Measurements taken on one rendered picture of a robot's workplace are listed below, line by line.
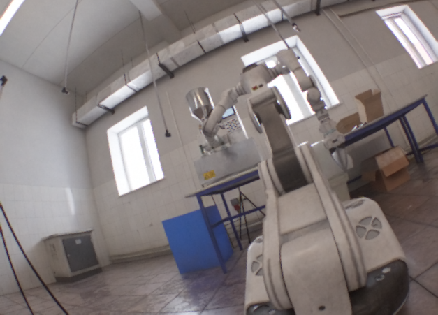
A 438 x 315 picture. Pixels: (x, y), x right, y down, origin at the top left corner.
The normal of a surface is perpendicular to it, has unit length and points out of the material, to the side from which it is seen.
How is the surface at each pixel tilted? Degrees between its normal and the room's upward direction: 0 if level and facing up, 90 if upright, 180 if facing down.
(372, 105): 125
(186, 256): 90
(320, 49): 90
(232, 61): 90
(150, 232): 90
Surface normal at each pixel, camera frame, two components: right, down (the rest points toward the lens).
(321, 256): -0.44, -0.65
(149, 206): -0.29, -0.15
